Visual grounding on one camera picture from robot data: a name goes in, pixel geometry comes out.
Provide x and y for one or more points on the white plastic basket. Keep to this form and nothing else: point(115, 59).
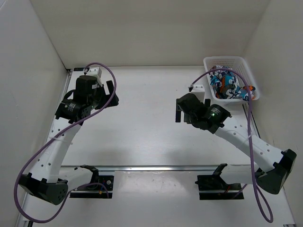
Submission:
point(239, 67)

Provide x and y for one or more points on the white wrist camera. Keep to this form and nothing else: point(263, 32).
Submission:
point(199, 91)
point(96, 72)

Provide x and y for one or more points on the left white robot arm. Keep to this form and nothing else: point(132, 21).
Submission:
point(43, 180)

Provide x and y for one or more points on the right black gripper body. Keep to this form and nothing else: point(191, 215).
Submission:
point(188, 120)

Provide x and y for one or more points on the right aluminium rail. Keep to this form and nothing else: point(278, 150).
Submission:
point(253, 125)

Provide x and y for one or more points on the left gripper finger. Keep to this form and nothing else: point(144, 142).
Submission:
point(114, 101)
point(110, 86)

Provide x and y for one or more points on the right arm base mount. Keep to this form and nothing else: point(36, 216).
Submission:
point(213, 188)

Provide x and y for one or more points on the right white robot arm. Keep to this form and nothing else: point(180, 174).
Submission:
point(272, 166)

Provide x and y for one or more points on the front aluminium rail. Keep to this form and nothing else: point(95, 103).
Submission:
point(155, 168)

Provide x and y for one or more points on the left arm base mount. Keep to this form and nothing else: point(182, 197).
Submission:
point(97, 191)

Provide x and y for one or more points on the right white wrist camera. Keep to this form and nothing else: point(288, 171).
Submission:
point(199, 91)

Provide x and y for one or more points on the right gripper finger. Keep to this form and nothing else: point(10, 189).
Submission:
point(178, 112)
point(207, 102)

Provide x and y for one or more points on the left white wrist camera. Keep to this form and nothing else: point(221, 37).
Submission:
point(96, 72)

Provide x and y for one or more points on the colourful patterned shorts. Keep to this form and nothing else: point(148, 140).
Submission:
point(226, 85)

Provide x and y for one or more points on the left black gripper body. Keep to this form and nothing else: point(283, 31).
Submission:
point(95, 100)

